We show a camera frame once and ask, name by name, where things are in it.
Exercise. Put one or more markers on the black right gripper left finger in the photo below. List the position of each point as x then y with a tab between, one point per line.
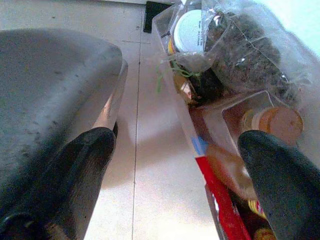
57	180

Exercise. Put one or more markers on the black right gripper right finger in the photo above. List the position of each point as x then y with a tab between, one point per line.
290	190

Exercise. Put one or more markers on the clear plastic fridge door shelf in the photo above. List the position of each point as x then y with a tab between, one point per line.
185	120

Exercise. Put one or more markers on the orange cap bottle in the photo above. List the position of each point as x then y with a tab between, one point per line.
277	122

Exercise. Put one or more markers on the red food package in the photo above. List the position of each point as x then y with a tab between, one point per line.
220	197

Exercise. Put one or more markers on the grey rounded container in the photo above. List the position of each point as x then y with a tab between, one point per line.
50	80

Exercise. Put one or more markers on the clear bag dark contents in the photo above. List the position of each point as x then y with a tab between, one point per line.
245	55

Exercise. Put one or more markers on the green rubber band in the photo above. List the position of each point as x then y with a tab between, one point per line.
183	72

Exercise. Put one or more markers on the white lid jar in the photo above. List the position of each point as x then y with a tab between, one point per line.
188	30

